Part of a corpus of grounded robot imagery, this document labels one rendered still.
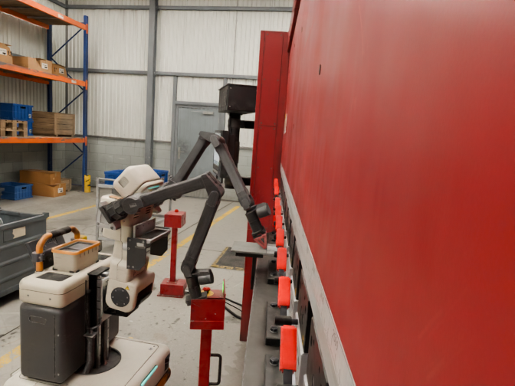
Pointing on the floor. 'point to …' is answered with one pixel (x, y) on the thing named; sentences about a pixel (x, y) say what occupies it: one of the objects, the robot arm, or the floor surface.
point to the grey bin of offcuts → (18, 246)
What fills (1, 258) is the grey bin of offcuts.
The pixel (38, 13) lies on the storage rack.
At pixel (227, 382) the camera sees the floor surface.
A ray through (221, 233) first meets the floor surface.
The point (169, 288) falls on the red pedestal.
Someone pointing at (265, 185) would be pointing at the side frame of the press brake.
